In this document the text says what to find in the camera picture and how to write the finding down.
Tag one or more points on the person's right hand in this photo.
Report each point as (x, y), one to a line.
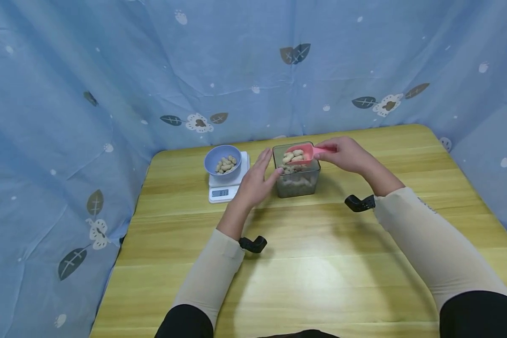
(348, 155)

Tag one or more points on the person's left hand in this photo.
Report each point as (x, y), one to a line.
(253, 188)

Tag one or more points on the person's left fingers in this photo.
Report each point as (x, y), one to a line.
(261, 162)

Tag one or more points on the person's left thumb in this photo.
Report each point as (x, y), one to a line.
(275, 175)

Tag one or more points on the person's right fingers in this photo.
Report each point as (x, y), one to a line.
(327, 143)

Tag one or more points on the pink plastic scoop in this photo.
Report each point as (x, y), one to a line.
(309, 151)

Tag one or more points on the clear square plastic container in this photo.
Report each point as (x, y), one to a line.
(298, 188)

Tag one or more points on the person's right forearm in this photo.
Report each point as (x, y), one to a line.
(422, 234)

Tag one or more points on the person's left forearm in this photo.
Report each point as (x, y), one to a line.
(213, 272)

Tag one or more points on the tan peanut pod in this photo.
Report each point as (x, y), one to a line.
(287, 157)
(298, 152)
(297, 159)

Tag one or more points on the heap of peanuts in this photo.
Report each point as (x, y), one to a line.
(298, 180)
(226, 165)

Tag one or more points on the white digital kitchen scale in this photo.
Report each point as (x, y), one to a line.
(226, 190)

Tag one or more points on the blue bowl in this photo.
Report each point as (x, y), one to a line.
(211, 162)

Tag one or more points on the black wrist band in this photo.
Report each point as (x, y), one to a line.
(358, 203)
(253, 244)

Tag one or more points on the person's body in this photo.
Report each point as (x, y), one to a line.
(298, 334)

